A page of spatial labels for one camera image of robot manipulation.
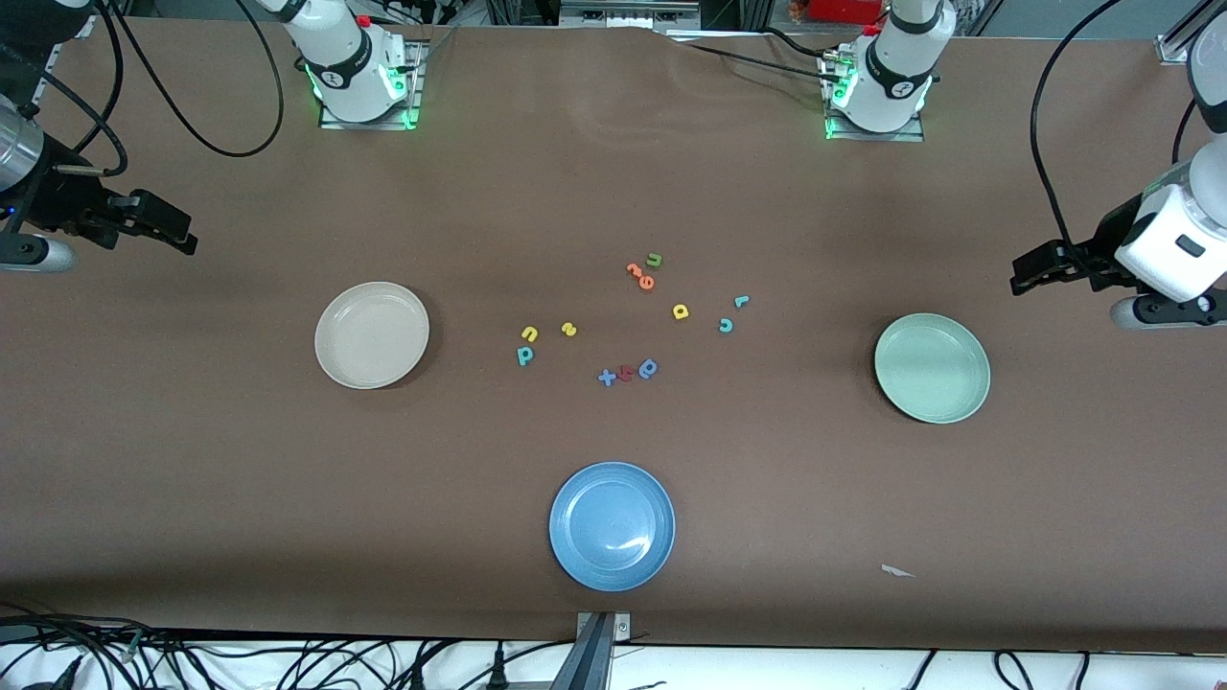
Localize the black aluminium post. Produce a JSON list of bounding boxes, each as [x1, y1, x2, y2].
[[551, 613, 614, 690]]

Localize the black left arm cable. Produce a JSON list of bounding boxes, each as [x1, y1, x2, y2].
[[1029, 0, 1199, 269]]

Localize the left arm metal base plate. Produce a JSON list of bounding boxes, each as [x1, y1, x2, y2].
[[822, 46, 926, 143]]

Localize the aluminium frame rack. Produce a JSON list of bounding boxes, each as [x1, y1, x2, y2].
[[484, 0, 768, 30]]

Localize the blue round plate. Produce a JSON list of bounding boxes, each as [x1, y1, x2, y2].
[[548, 461, 677, 592]]

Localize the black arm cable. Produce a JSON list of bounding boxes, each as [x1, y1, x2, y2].
[[38, 0, 286, 178], [1029, 0, 1199, 269]]

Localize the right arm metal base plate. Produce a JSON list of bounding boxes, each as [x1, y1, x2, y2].
[[319, 40, 425, 130]]

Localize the grey metal bracket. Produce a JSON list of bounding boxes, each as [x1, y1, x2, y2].
[[575, 611, 632, 643]]

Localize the green round plate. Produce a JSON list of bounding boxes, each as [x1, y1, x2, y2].
[[873, 312, 991, 425]]

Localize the brown table cover sheet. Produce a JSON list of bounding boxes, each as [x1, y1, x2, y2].
[[0, 14, 1227, 655]]

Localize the red box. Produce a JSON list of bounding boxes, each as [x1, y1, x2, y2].
[[807, 0, 888, 25]]

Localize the beige round plate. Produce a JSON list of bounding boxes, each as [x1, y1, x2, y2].
[[314, 281, 430, 390]]

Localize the black base cable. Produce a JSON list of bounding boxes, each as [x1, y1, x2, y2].
[[757, 27, 837, 62], [671, 40, 835, 85]]

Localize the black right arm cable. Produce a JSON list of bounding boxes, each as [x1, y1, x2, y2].
[[38, 0, 286, 178]]

